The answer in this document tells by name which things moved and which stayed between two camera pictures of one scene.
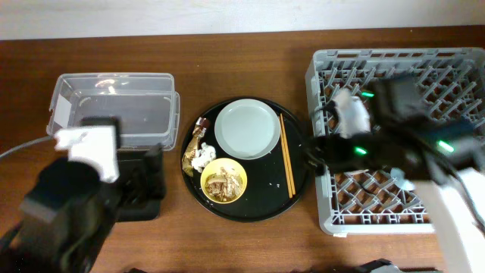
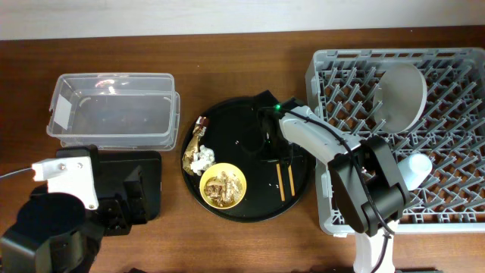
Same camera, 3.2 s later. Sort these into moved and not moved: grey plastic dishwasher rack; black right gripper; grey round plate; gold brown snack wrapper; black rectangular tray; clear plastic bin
Moved: grey round plate; black right gripper
Not moved: clear plastic bin; grey plastic dishwasher rack; gold brown snack wrapper; black rectangular tray
